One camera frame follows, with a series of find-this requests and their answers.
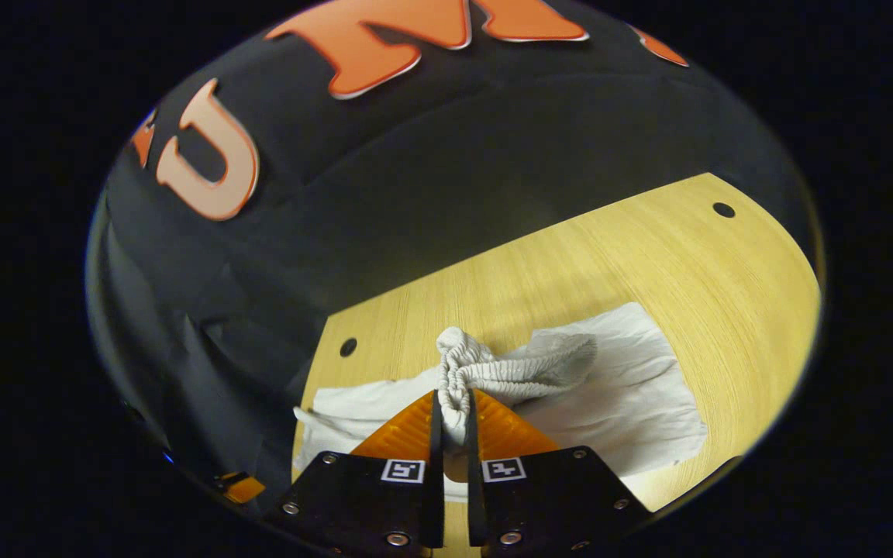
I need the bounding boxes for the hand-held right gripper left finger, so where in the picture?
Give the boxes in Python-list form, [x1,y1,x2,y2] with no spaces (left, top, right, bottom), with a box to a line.
[263,389,446,556]

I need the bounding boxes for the black backdrop cloth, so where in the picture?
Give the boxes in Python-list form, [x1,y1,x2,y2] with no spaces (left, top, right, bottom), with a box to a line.
[86,0,819,497]

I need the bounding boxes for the white jeans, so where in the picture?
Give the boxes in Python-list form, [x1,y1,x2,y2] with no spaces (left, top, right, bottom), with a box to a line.
[294,302,709,505]

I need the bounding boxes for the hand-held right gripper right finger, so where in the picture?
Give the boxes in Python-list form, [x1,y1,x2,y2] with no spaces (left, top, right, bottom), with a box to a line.
[465,389,654,556]

